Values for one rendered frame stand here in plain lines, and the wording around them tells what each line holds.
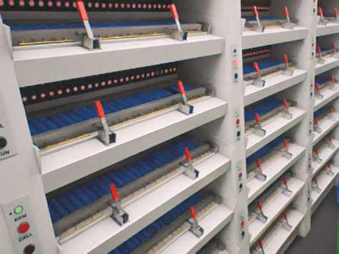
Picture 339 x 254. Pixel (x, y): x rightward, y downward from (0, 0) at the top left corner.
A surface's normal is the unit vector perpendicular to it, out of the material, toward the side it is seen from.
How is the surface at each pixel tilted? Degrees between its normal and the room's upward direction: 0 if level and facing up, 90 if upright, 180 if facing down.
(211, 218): 18
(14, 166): 90
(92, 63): 108
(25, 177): 90
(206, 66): 90
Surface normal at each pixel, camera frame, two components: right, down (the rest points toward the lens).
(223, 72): -0.68, 0.27
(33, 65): 0.73, 0.40
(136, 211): 0.12, -0.88
